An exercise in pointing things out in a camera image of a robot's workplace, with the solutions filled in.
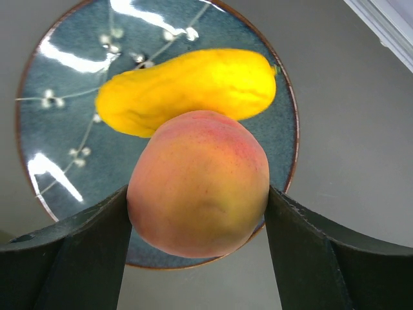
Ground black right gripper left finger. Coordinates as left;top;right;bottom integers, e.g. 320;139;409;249
1;187;132;309

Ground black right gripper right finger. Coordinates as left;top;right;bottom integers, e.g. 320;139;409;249
265;188;412;309

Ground peach fruit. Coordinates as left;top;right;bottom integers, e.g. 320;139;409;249
127;110;270;258

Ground dark teal plate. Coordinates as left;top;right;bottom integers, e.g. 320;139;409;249
14;0;300;270

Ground aluminium frame rail right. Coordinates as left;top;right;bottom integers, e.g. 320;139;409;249
345;0;412;70

